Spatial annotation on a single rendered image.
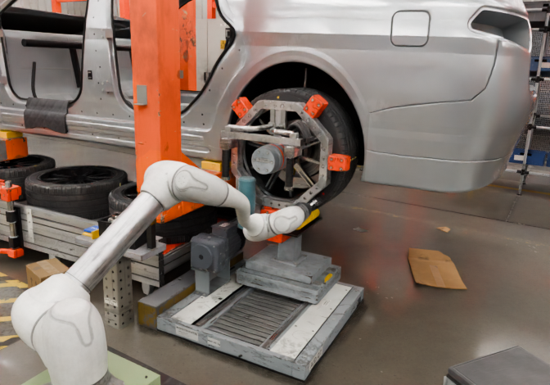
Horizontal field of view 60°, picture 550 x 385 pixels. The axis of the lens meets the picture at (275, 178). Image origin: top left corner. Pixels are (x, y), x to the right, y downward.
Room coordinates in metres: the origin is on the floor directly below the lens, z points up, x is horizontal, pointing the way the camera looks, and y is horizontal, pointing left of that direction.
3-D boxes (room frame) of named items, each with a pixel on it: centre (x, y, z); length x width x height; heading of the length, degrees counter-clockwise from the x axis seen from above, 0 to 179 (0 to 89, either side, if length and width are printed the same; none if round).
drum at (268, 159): (2.29, 0.01, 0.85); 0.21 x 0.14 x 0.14; 153
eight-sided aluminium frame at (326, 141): (2.35, -0.02, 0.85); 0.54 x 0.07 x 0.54; 63
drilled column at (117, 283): (2.16, 0.77, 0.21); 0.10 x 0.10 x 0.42; 63
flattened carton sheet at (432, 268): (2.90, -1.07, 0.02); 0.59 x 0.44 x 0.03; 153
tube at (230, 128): (2.29, 0.12, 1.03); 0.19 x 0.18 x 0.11; 153
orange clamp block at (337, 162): (2.22, -0.30, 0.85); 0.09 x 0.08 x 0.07; 63
